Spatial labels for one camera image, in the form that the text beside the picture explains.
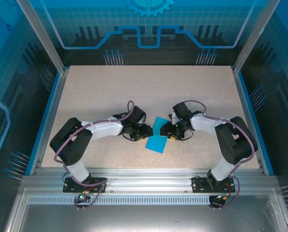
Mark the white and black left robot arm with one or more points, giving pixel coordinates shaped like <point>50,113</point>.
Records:
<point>105,129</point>

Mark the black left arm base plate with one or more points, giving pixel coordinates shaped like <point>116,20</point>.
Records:
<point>97,184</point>

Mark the aluminium side rail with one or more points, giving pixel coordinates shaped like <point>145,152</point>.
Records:
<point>242,96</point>
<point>54,108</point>

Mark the aluminium frame post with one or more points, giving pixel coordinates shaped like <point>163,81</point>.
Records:
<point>44,41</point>
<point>255,33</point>

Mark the small connector with green light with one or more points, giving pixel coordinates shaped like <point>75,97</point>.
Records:
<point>83,196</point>
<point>223,197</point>

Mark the grey metal tray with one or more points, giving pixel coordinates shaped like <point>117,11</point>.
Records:
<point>146,217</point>

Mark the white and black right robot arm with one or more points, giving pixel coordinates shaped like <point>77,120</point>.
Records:
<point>204,124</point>

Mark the blue table edge strip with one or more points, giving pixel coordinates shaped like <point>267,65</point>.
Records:
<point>250,108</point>
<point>45,120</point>

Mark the blue cloth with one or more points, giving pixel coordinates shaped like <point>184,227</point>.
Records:
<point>156,143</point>

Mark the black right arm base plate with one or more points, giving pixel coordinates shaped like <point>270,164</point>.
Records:
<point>199,184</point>

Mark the long aluminium mounting rail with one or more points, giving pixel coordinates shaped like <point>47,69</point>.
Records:
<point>146,178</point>

